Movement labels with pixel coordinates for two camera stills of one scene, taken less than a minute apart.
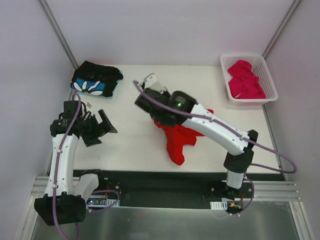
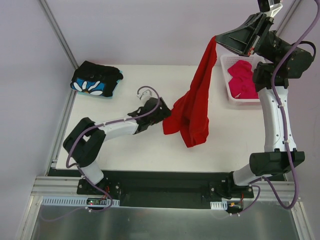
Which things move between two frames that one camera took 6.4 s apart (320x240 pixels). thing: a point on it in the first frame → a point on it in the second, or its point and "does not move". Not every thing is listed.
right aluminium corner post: [288, 14] does not move
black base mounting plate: [179, 189] does not move
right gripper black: [144, 100] → [258, 33]
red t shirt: [178, 137] → [189, 116]
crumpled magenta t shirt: [244, 84] does not move
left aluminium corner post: [47, 12] does not move
